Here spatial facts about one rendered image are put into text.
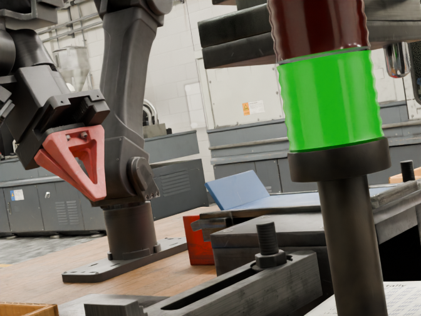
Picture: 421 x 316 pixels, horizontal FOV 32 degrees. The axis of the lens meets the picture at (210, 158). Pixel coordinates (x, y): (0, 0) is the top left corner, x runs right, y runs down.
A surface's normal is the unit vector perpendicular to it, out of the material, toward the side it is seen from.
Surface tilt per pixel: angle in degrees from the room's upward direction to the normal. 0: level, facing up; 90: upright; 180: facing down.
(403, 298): 1
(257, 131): 90
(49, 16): 90
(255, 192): 60
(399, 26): 90
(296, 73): 76
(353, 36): 104
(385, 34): 90
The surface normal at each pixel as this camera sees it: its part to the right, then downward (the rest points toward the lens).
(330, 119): -0.17, 0.33
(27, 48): 0.26, -0.46
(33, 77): 0.51, -0.55
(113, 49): -0.46, -0.36
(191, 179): 0.73, -0.08
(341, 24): 0.33, 0.24
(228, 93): -0.66, 0.15
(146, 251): 0.49, -0.04
